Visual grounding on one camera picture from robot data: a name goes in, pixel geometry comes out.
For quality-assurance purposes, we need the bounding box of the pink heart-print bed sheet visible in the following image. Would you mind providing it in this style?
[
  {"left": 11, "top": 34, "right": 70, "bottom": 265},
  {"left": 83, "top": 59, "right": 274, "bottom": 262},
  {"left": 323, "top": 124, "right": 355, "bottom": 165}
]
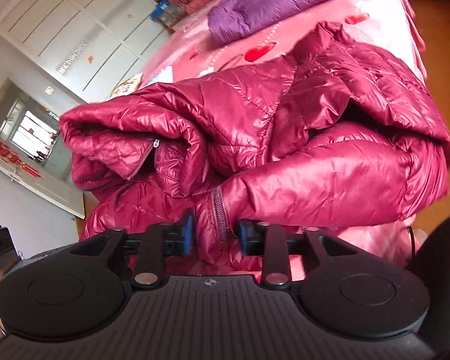
[{"left": 140, "top": 0, "right": 428, "bottom": 87}]

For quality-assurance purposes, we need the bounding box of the white sliding-door wardrobe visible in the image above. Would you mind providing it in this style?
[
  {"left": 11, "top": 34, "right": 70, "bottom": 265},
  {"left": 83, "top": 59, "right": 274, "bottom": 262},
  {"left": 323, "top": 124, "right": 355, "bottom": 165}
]
[{"left": 0, "top": 0, "right": 170, "bottom": 102}]

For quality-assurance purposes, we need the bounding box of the blue box by wardrobe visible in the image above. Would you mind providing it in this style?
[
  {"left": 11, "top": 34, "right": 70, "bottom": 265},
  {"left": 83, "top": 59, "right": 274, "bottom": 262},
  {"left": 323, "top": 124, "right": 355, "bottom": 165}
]
[{"left": 150, "top": 0, "right": 170, "bottom": 20}]

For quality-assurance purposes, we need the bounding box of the purple down jacket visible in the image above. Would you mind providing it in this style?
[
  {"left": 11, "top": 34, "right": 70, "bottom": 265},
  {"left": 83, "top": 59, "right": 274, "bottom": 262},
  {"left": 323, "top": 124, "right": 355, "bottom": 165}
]
[{"left": 207, "top": 0, "right": 329, "bottom": 47}]

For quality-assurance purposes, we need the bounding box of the floral yellow pillow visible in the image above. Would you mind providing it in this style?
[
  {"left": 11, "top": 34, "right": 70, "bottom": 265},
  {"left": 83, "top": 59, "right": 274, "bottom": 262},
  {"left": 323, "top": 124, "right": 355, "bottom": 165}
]
[{"left": 107, "top": 73, "right": 143, "bottom": 100}]

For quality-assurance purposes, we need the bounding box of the crimson red down jacket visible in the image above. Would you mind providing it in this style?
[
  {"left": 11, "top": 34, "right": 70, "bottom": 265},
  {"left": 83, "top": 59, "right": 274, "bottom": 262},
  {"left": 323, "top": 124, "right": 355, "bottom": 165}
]
[{"left": 60, "top": 22, "right": 450, "bottom": 275}]

